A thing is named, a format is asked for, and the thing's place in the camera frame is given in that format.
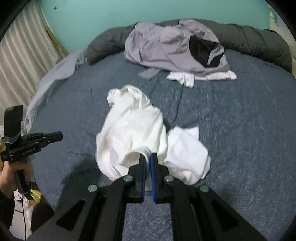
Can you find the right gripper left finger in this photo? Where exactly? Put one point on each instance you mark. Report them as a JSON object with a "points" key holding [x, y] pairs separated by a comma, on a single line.
{"points": [[89, 212]]}

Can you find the person's left hand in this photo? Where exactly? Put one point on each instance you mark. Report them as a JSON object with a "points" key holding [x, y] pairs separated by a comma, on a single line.
{"points": [[8, 183]]}

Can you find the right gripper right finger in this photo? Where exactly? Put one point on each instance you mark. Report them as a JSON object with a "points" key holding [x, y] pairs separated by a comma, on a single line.
{"points": [[197, 213]]}

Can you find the beige curtain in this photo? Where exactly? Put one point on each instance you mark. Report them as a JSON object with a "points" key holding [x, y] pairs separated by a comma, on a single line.
{"points": [[27, 54]]}

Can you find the blue speckled bed sheet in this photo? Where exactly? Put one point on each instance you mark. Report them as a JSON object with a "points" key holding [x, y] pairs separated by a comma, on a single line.
{"points": [[247, 125]]}

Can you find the grey jacket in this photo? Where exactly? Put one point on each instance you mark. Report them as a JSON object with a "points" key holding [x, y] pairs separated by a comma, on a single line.
{"points": [[188, 46]]}

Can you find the light grey pillow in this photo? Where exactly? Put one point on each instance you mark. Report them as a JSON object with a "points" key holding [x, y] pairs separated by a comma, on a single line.
{"points": [[50, 83]]}

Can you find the dark grey rolled duvet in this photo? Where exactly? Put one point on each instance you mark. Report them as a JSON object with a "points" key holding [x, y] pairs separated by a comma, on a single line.
{"points": [[266, 45]]}

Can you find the small grey folded cloth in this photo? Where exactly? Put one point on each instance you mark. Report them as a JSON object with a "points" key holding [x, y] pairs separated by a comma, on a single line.
{"points": [[149, 73]]}

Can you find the folded white garment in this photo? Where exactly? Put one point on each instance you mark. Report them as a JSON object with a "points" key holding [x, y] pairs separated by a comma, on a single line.
{"points": [[188, 79]]}

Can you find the white long-sleeve shirt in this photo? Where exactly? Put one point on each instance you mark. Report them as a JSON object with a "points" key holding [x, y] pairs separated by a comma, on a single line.
{"points": [[135, 127]]}

